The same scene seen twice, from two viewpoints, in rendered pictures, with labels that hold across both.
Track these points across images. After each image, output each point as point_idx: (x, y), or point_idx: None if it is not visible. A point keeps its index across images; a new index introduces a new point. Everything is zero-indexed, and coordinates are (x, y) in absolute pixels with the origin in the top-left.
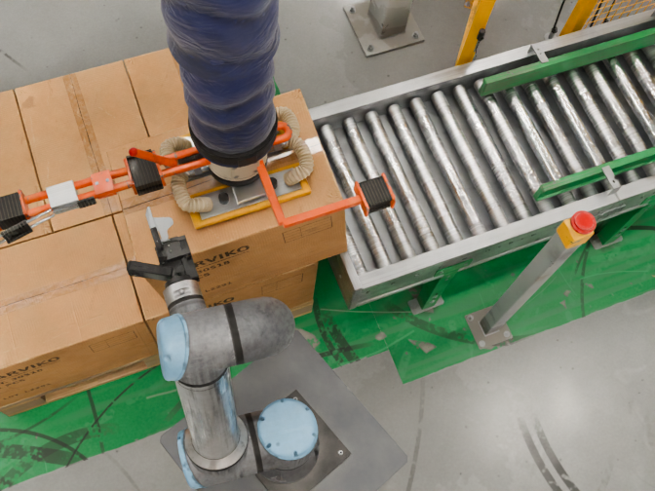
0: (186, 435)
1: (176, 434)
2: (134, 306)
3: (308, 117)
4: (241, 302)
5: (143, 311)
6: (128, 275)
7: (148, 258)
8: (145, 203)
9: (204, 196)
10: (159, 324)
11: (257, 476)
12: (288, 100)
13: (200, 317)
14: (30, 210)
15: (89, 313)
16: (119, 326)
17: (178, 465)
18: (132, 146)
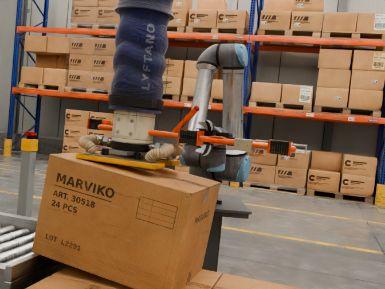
0: (243, 152)
1: (242, 210)
2: (224, 277)
3: (66, 153)
4: (213, 46)
5: (219, 274)
6: (215, 285)
7: (211, 180)
8: (192, 182)
9: (162, 158)
10: (242, 47)
11: (219, 196)
12: (63, 156)
13: (229, 44)
14: (267, 143)
15: (256, 286)
16: (240, 276)
17: (248, 208)
18: (173, 187)
